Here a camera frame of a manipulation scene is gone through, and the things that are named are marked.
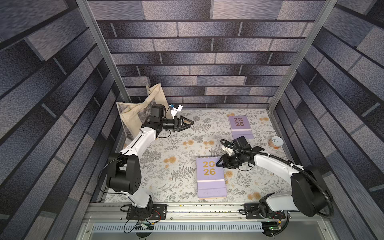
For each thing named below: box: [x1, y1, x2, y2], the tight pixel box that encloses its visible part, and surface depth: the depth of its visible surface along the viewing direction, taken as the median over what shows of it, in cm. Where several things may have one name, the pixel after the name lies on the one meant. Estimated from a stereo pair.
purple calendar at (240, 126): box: [228, 115, 254, 140], surface depth 112 cm
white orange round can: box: [268, 136, 284, 151], surface depth 97 cm
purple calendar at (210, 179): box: [196, 156, 227, 200], surface depth 81 cm
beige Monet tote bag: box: [116, 83, 170, 140], surface depth 87 cm
